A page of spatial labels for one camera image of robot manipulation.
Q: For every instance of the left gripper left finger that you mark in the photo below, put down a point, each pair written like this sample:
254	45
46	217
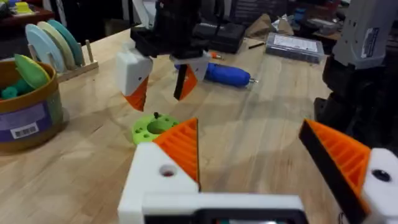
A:
149	174

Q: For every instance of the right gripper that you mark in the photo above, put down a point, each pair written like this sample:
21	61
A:
174	31

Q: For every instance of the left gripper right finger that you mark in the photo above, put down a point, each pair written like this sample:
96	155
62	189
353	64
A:
348	161

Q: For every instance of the small black screw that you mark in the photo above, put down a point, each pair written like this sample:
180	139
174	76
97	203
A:
157	115

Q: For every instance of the green disc with holes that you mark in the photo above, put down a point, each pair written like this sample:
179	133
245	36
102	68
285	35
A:
143	129

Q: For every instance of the orange tipped tool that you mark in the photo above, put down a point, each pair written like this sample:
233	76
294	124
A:
216	56

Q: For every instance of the black case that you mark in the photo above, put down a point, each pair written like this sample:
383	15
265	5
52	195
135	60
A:
222	35

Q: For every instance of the wooden peg rack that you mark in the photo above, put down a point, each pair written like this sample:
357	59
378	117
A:
77	70

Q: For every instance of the teal plate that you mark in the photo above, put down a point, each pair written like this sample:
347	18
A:
73	42

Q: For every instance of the black pen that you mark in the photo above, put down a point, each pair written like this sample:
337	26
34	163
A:
256	45

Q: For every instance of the cream plate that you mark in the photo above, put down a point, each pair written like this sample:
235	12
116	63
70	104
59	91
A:
60	43

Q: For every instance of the brown paper bag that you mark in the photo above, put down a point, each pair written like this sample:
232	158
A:
259	28

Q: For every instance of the light blue plate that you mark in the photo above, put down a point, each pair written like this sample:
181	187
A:
42	46

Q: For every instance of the clear plastic box with label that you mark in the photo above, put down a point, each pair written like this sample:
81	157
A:
293	46

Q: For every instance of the brown tub with toys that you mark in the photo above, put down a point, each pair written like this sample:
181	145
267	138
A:
28	112

